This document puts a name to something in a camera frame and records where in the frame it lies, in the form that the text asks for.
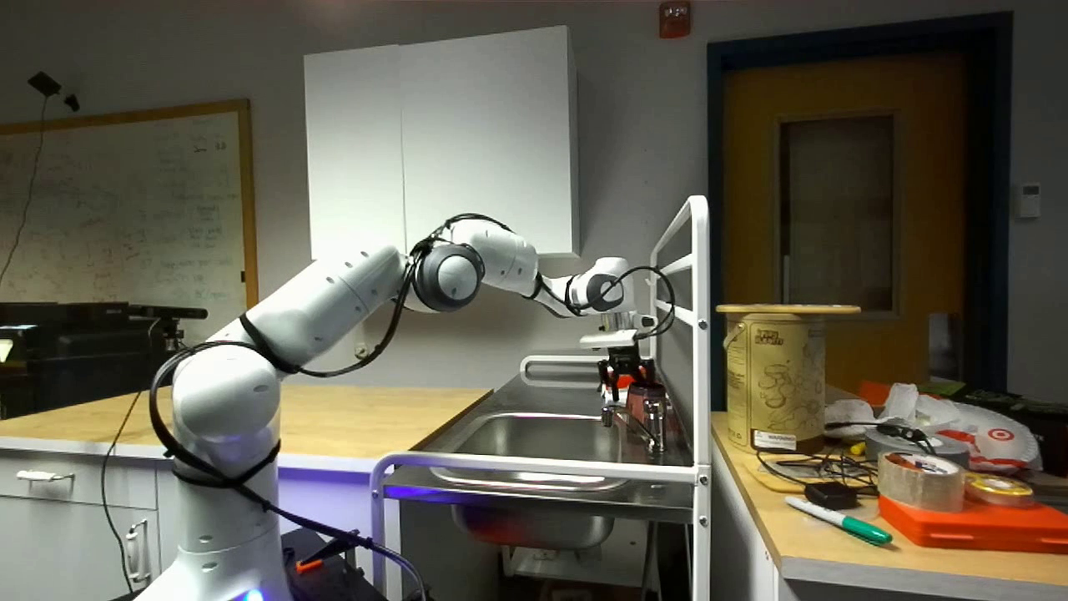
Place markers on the round silver wall knob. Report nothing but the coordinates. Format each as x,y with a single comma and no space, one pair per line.
363,354

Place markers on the round gold tin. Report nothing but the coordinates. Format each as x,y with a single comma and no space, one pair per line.
998,489

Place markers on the brown mug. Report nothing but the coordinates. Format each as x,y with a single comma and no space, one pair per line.
651,408

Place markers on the white plastic bag red logo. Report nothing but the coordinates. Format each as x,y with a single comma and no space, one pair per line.
970,430

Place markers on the flat orange box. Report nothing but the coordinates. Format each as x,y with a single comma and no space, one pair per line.
978,527

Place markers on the black box with orange parts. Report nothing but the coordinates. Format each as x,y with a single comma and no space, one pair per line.
329,562

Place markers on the white whiteboard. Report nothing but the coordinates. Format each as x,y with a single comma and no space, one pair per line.
490,134

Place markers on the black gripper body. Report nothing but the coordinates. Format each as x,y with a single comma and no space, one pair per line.
633,354

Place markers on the red orange object by sink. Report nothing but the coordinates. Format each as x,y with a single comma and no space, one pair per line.
626,389

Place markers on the white drawer cabinet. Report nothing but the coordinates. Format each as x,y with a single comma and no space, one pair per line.
56,522

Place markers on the clear packing tape roll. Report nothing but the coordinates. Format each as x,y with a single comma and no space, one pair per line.
920,479

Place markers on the wood framed whiteboard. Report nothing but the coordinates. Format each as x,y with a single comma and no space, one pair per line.
123,213

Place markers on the small black box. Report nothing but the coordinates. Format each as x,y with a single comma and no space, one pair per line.
834,494

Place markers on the yellow door with window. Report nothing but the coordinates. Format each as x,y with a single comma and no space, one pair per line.
845,213

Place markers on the black equipment on counter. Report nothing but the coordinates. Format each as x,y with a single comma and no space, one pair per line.
67,354

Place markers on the white wall thermostat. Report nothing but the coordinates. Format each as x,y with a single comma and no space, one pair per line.
1031,202

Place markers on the green marker pen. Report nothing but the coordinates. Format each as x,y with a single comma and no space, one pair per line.
839,522

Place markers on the white metal rack frame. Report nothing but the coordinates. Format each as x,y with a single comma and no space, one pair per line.
698,335

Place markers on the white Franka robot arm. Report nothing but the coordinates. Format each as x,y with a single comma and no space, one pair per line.
222,401

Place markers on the red fire alarm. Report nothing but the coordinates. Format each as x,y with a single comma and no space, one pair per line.
677,18

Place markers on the stainless steel sink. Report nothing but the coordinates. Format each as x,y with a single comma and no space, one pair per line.
534,435

